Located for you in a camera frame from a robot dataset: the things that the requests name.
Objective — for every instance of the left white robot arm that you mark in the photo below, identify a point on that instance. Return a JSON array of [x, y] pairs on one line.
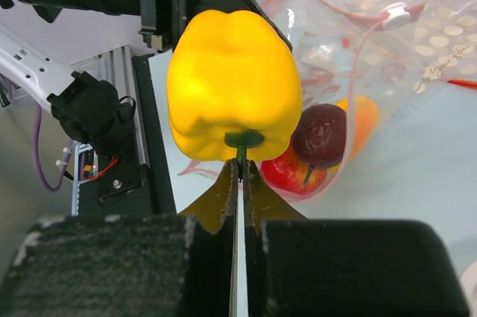
[[90, 111]]

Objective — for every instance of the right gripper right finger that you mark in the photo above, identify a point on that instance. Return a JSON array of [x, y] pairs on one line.
[[329, 267]]

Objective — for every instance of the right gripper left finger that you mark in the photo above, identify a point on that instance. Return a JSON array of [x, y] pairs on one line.
[[165, 265]]

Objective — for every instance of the orange yellow mango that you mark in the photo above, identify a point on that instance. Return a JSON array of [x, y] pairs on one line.
[[366, 117]]

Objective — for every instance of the dark purple passion fruit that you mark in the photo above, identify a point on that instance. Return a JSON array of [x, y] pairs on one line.
[[319, 139]]

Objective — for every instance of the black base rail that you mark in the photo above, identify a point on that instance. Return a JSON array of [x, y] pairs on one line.
[[140, 184]]

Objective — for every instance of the red apple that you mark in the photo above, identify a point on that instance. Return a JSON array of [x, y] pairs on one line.
[[290, 174]]

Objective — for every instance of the yellow bell pepper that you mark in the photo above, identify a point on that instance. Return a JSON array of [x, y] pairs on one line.
[[231, 72]]

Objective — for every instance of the pile of zip bags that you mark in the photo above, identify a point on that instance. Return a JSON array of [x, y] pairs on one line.
[[444, 37]]

